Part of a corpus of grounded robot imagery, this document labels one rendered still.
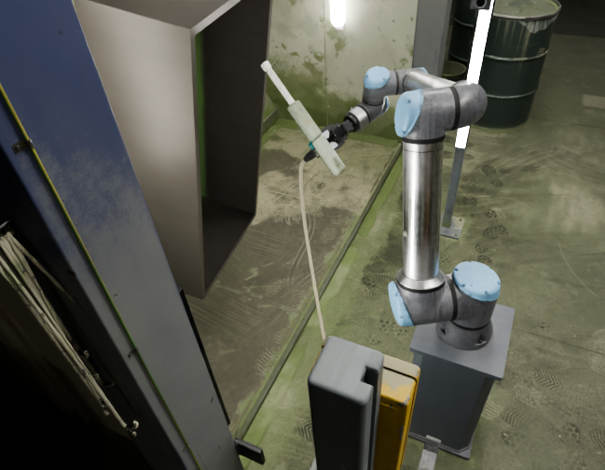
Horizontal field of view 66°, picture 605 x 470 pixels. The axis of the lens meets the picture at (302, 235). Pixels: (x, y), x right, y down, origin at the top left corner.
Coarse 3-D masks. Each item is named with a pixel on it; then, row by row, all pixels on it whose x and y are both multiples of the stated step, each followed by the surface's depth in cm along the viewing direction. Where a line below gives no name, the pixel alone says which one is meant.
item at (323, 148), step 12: (276, 84) 171; (288, 96) 171; (288, 108) 172; (300, 108) 171; (300, 120) 171; (312, 120) 172; (312, 132) 172; (312, 144) 174; (324, 144) 173; (312, 156) 183; (324, 156) 173; (336, 156) 174; (336, 168) 173
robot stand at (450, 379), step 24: (504, 312) 170; (432, 336) 164; (504, 336) 162; (432, 360) 163; (456, 360) 157; (480, 360) 156; (504, 360) 156; (432, 384) 172; (456, 384) 166; (480, 384) 160; (432, 408) 183; (456, 408) 175; (480, 408) 173; (408, 432) 202; (432, 432) 194; (456, 432) 186
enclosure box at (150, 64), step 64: (128, 0) 128; (192, 0) 133; (256, 0) 171; (128, 64) 135; (192, 64) 128; (256, 64) 189; (128, 128) 152; (192, 128) 143; (256, 128) 210; (192, 192) 162; (256, 192) 235; (192, 256) 188
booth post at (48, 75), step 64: (0, 0) 53; (64, 0) 60; (0, 64) 55; (64, 64) 62; (0, 128) 57; (64, 128) 65; (0, 192) 65; (64, 192) 67; (128, 192) 79; (64, 256) 70; (128, 256) 83; (64, 320) 88; (128, 320) 87; (128, 384) 97; (192, 384) 115; (192, 448) 123
